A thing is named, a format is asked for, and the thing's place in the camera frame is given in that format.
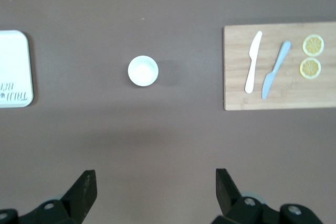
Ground bamboo cutting board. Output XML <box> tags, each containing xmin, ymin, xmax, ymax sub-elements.
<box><xmin>223</xmin><ymin>21</ymin><xmax>336</xmax><ymax>112</ymax></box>

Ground white tray with bear print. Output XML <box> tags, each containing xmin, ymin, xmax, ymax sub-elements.
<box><xmin>0</xmin><ymin>30</ymin><xmax>35</xmax><ymax>109</ymax></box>

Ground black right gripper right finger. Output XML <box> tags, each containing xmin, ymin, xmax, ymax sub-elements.
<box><xmin>211</xmin><ymin>168</ymin><xmax>323</xmax><ymax>224</ymax></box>

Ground yellow lemon slice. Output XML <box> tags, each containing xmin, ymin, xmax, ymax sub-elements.
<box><xmin>299</xmin><ymin>57</ymin><xmax>322</xmax><ymax>80</ymax></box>
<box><xmin>302</xmin><ymin>34</ymin><xmax>325</xmax><ymax>57</ymax></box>

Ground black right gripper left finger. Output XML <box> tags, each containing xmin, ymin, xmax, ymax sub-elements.
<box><xmin>0</xmin><ymin>169</ymin><xmax>98</xmax><ymax>224</ymax></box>

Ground white plastic knife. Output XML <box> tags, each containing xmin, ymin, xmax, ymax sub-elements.
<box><xmin>244</xmin><ymin>30</ymin><xmax>264</xmax><ymax>94</ymax></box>

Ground grey plastic knife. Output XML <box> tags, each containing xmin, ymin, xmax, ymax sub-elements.
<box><xmin>261</xmin><ymin>40</ymin><xmax>292</xmax><ymax>100</ymax></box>

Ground white plastic cup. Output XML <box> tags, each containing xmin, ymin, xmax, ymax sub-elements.
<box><xmin>128</xmin><ymin>55</ymin><xmax>160</xmax><ymax>87</ymax></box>

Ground brown table cover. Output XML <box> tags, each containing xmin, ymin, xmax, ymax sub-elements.
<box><xmin>0</xmin><ymin>0</ymin><xmax>336</xmax><ymax>224</ymax></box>

